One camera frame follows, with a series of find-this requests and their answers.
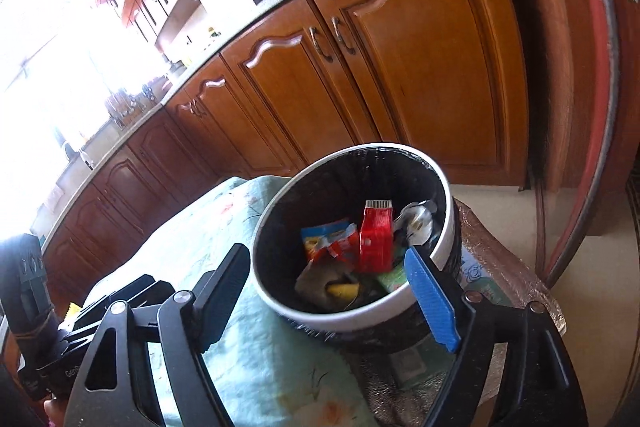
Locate yellow snack wrapper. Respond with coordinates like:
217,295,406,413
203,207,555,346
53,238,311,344
294,258,362,312

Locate white round trash bin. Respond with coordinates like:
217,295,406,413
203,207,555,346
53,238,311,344
252,143,461,352

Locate kitchen faucet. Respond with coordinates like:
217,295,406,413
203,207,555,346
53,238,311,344
55,131,94,170

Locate kitchen window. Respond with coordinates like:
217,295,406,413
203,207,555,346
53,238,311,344
1,0,163,237

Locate person's left hand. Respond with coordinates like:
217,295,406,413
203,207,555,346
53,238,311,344
43,397,68,427

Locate green drink carton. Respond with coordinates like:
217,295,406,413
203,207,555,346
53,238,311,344
375,263,407,294

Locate yellow foam fruit net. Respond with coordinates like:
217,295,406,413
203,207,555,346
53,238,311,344
64,303,81,324

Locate crumpled silver wrapper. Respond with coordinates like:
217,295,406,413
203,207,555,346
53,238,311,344
393,199,437,246

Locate red white milk carton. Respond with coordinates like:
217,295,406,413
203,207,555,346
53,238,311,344
358,199,394,274

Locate teal floral tablecloth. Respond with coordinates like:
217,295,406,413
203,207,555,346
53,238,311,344
85,176,375,426

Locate red snack wrapper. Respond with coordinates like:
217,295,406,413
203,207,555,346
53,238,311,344
300,219,360,265

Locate knife block with utensils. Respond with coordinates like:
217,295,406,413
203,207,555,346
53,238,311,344
105,76,171,130

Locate wooden lower cabinets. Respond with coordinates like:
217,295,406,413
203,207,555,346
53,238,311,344
43,0,528,308

